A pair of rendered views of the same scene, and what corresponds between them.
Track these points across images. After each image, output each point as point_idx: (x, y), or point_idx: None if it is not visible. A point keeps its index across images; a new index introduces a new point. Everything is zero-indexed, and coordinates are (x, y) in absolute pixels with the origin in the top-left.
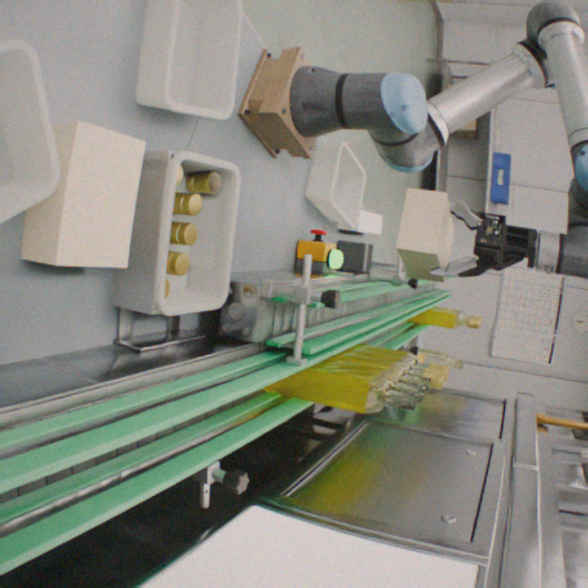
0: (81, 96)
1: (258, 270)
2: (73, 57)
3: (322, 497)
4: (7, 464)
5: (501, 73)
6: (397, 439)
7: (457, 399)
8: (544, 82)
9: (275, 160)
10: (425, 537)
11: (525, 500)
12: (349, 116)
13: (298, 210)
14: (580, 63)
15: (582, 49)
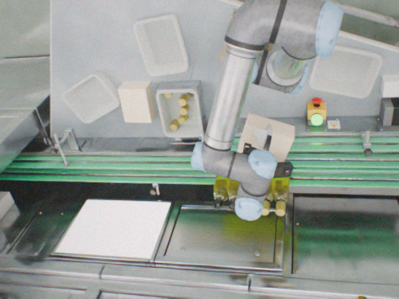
0: (133, 69)
1: (265, 117)
2: (125, 59)
3: (186, 214)
4: (92, 164)
5: (280, 47)
6: (258, 223)
7: (394, 250)
8: (295, 59)
9: None
10: (164, 242)
11: (206, 276)
12: None
13: (305, 85)
14: (219, 80)
15: (230, 64)
